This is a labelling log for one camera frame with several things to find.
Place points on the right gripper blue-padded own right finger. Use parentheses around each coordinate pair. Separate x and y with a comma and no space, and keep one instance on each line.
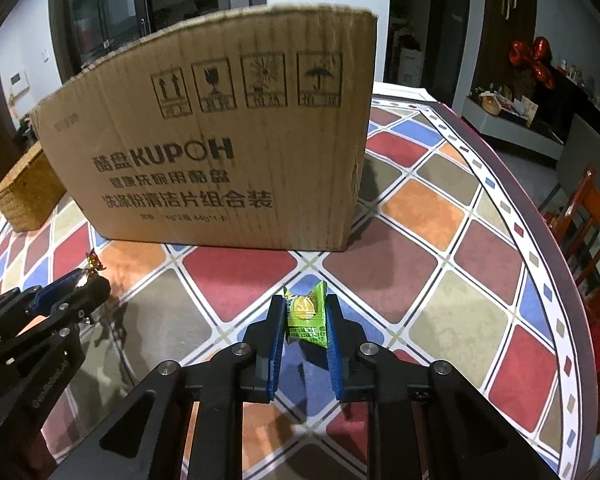
(423,421)

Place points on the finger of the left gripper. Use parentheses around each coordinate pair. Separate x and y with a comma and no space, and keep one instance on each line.
(18,307)
(76,307)

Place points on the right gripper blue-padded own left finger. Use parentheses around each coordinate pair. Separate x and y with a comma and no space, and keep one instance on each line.
(186,421)

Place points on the gold red candy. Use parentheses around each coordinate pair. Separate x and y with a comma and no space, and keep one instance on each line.
(93,265)

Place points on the green candy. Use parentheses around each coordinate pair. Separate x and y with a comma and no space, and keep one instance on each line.
(306,315)

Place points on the woven wicker box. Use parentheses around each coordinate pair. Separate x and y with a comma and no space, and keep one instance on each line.
(30,191)

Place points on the colourful diamond-pattern tablecloth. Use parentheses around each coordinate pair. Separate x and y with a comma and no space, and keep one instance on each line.
(448,259)

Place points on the white intercom panel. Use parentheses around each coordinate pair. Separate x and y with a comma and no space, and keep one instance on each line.
(18,83)

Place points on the open cardboard box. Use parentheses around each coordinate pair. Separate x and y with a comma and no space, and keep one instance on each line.
(243,128)

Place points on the red wooden chair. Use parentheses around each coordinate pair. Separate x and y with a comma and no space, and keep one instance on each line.
(576,229)

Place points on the glass sliding door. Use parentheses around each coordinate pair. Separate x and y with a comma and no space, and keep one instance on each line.
(85,30)

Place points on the grey chair right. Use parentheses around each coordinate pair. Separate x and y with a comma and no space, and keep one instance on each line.
(581,150)

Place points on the red foil balloon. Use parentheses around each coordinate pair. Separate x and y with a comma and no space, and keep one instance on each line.
(535,56)

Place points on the dark wooden wardrobe door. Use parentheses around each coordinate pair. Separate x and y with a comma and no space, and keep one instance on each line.
(504,21)

